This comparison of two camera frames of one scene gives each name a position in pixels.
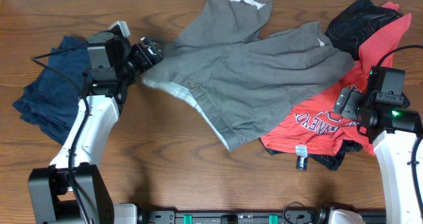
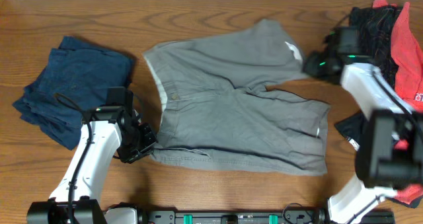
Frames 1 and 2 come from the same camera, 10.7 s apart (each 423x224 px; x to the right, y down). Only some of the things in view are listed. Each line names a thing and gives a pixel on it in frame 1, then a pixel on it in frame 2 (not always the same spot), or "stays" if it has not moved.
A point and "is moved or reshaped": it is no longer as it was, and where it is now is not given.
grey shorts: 240,84 is moved or reshaped
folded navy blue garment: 51,100 stays
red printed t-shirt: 315,128 -> 408,74
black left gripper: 141,55 -> 151,141
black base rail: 316,216 stays
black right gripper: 349,99 -> 312,66
